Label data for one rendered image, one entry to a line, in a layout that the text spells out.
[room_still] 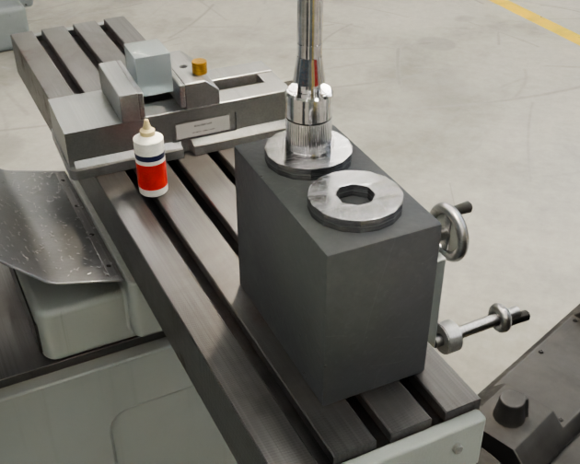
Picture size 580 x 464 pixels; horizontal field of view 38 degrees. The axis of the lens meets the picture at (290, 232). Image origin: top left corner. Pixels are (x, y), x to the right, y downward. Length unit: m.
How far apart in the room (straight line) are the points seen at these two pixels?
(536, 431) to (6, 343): 0.77
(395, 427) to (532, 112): 2.80
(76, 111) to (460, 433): 0.72
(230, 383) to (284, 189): 0.21
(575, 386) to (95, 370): 0.73
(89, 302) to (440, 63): 2.94
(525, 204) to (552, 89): 0.95
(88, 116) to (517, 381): 0.77
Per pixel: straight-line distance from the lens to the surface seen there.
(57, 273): 1.15
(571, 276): 2.66
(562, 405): 1.38
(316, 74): 0.82
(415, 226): 0.78
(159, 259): 1.06
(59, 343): 1.22
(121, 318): 1.22
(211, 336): 0.94
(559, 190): 3.06
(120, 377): 1.28
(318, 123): 0.84
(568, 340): 1.49
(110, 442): 1.36
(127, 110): 1.22
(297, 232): 0.79
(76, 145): 1.23
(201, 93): 1.24
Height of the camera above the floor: 1.54
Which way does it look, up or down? 35 degrees down
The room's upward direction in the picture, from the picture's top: straight up
